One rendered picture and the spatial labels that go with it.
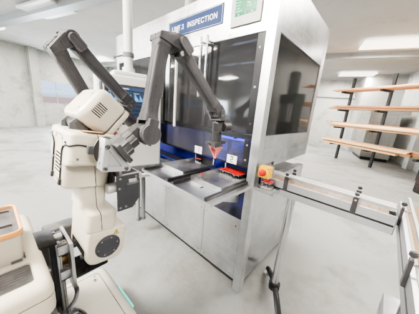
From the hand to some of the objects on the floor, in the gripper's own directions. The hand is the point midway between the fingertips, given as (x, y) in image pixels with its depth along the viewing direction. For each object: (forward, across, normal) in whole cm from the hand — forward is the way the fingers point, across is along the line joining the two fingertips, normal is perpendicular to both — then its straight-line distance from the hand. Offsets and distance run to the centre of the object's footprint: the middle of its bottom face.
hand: (214, 156), depth 110 cm
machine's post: (+109, -26, +12) cm, 113 cm away
